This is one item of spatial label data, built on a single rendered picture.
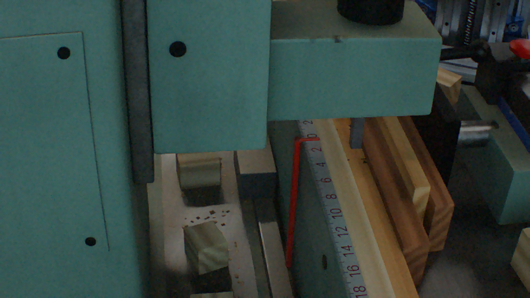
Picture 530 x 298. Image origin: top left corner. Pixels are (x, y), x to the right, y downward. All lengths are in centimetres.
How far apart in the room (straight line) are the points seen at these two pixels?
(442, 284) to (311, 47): 21
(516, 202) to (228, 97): 28
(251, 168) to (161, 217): 11
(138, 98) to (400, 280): 22
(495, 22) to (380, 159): 75
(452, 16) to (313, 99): 82
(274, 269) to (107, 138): 28
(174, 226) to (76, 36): 37
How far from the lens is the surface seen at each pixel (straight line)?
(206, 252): 68
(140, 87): 47
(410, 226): 54
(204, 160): 78
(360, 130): 59
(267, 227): 72
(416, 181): 57
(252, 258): 71
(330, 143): 61
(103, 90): 43
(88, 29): 41
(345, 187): 56
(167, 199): 78
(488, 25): 134
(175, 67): 47
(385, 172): 59
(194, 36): 46
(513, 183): 61
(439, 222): 57
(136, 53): 45
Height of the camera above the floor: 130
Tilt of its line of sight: 36 degrees down
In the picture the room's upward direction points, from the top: 2 degrees clockwise
